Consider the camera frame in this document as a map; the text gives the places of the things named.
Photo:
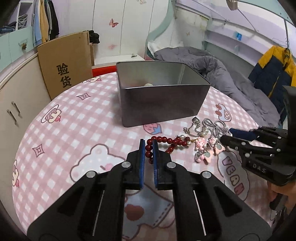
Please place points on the yellow and navy jacket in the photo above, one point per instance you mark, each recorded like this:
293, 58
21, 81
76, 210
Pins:
272, 69

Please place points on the white platform board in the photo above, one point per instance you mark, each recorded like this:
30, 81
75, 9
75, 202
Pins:
115, 59

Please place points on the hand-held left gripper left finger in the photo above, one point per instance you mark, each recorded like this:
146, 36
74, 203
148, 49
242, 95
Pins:
142, 157

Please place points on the dark hanging garment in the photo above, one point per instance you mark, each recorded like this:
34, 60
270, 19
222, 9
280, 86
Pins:
53, 20

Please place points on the purple stepped storage cabinet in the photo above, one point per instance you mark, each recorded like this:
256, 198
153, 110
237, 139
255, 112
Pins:
20, 34

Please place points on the pink butterfly wall sticker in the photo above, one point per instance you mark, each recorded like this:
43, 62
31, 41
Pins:
113, 23

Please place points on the yellow hanging garment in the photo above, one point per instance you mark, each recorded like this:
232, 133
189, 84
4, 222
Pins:
44, 23

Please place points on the grey metal tin box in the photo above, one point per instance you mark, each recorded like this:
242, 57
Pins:
161, 106

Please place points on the light blue hanging garment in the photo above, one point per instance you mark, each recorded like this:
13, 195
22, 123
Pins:
37, 27

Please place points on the pink checked tablecloth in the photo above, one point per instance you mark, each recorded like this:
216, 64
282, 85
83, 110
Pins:
81, 120

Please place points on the teal bunk bed frame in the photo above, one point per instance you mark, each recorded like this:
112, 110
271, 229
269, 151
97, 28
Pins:
189, 18

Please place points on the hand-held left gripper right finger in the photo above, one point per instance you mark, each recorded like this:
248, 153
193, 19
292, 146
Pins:
155, 162

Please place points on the grey duvet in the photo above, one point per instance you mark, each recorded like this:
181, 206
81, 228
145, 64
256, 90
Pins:
208, 64

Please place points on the pale pink wall sticker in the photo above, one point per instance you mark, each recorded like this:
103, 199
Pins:
112, 46

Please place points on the person's right hand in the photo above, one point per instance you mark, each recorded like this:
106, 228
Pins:
276, 191

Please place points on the black garment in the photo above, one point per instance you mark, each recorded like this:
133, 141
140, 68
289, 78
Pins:
94, 37

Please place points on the white wardrobe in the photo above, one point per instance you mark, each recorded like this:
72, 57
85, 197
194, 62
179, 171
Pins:
129, 27

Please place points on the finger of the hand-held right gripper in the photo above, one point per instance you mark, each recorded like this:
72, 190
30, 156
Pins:
231, 141
240, 134

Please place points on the tall cardboard box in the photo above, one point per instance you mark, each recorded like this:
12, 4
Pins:
67, 53

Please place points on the teal drawer front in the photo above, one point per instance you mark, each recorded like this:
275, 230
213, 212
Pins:
4, 51
20, 39

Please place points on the folded jeans stack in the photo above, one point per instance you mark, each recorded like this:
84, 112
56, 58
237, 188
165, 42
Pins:
13, 25

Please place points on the brown hanging pouch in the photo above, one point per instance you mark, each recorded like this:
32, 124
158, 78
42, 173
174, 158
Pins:
232, 4

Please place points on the white low cabinet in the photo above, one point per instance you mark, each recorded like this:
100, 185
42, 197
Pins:
23, 92

